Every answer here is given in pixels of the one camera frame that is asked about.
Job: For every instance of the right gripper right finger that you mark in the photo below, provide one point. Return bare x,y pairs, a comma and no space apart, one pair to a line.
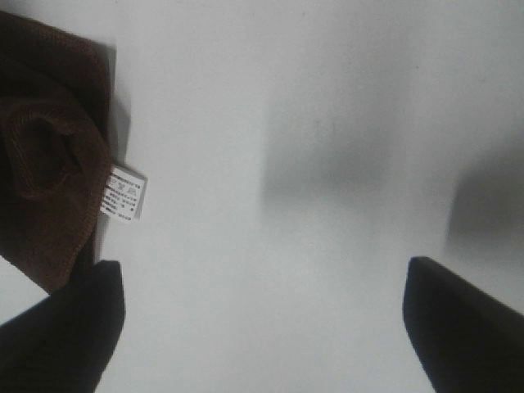
465,340

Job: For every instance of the white towel care label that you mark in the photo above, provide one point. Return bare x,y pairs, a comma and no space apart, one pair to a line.
123,194

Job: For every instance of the brown square towel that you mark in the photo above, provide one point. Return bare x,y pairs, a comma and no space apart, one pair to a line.
55,159

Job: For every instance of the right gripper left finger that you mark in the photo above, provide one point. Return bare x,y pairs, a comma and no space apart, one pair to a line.
65,342

